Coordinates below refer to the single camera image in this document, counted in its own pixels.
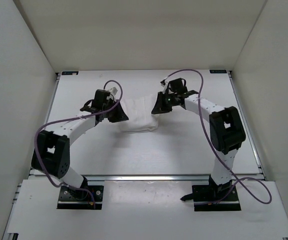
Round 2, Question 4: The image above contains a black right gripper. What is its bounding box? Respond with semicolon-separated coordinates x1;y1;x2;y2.
152;91;177;115

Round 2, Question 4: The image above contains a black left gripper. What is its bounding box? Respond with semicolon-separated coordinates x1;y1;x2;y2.
104;98;129;123

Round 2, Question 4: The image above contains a white pleated skirt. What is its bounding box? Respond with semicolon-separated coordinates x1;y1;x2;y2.
118;94;159;132

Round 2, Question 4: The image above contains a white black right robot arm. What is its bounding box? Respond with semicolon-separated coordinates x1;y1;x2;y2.
151;78;246;200

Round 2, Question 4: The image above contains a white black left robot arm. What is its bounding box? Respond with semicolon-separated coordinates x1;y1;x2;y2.
31;87;129;199

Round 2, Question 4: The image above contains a dark label sticker right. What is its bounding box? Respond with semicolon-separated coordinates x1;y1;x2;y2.
209;69;227;74

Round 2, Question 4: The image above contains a dark label sticker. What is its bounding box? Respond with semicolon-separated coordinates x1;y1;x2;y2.
209;69;227;74
61;71;79;76

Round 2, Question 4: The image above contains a dark label sticker left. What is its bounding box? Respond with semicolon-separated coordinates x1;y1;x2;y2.
61;71;79;76

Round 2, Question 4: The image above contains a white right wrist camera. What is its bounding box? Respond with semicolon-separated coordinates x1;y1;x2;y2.
160;79;173;95

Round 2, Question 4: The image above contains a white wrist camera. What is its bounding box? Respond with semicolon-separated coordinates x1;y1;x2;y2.
160;79;173;95
108;87;118;101

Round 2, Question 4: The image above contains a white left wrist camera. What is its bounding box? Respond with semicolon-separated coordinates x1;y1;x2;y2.
108;87;118;101

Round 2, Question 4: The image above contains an aluminium table rail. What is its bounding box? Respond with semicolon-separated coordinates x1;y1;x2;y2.
82;173;266;183

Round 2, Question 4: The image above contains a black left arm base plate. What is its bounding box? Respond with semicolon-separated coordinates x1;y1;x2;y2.
57;185;104;210

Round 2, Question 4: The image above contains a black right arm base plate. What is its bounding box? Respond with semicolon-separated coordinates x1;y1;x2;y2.
180;185;241;212

